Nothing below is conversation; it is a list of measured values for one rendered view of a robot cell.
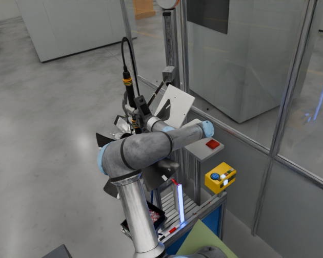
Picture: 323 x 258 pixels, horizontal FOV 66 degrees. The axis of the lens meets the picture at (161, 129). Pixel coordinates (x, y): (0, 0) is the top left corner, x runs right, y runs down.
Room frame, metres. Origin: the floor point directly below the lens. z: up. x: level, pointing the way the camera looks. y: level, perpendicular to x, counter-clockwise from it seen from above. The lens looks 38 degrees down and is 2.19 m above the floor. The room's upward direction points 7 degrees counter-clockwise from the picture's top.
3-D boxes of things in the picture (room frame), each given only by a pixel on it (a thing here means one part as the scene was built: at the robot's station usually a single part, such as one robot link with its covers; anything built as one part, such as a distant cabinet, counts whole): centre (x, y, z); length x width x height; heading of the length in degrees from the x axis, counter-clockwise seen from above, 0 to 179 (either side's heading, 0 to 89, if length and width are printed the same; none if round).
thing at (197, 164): (1.50, -0.27, 0.41); 0.04 x 0.04 x 0.83; 32
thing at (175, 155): (1.40, -0.08, 0.57); 0.09 x 0.04 x 1.15; 32
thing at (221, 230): (0.98, -0.34, 0.39); 0.04 x 0.04 x 0.78; 32
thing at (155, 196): (1.27, 0.12, 0.45); 0.09 x 0.04 x 0.91; 32
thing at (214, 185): (0.96, -0.31, 1.02); 0.16 x 0.10 x 0.11; 122
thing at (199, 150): (1.50, -0.27, 0.84); 0.36 x 0.24 x 0.03; 32
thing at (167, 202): (1.33, 0.04, 0.04); 0.62 x 0.46 x 0.08; 122
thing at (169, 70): (1.68, -0.11, 1.38); 0.10 x 0.07 x 0.08; 157
